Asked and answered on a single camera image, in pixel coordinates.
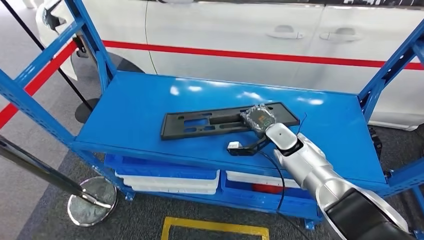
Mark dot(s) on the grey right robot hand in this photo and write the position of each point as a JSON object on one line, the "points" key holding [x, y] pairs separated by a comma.
{"points": [[258, 119]]}

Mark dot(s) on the black plastic bumper bracket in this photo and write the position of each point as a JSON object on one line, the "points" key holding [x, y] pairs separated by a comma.
{"points": [[179, 127]]}

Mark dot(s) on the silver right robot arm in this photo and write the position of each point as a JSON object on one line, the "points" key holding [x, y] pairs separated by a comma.
{"points": [[314, 172]]}

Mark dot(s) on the blue metal shelf rack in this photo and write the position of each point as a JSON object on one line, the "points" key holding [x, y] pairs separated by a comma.
{"points": [[132, 109]]}

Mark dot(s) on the white plastic bin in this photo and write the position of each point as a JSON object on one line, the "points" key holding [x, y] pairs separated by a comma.
{"points": [[165, 182], [258, 179], [172, 190]]}

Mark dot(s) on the red plastic item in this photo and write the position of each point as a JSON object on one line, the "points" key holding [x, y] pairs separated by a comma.
{"points": [[268, 189]]}

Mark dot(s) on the red barrier belt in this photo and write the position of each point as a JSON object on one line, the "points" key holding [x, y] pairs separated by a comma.
{"points": [[20, 99], [232, 53]]}

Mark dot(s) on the blue plastic bin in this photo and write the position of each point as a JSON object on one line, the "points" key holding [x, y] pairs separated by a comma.
{"points": [[159, 170], [251, 202]]}

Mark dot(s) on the white car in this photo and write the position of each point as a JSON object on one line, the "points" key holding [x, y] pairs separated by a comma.
{"points": [[232, 26]]}

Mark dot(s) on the yellow floor tape square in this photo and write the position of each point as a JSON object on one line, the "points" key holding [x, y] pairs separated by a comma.
{"points": [[215, 226]]}

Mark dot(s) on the black ribbed object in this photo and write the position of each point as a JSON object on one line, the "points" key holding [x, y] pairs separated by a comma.
{"points": [[376, 142]]}

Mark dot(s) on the black camera bracket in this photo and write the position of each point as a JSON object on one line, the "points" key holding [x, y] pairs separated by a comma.
{"points": [[245, 152]]}

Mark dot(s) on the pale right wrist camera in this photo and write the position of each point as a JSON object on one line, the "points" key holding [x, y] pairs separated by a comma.
{"points": [[234, 145]]}

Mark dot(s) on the chrome stanchion post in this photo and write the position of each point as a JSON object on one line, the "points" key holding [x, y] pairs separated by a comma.
{"points": [[92, 205], [79, 49]]}

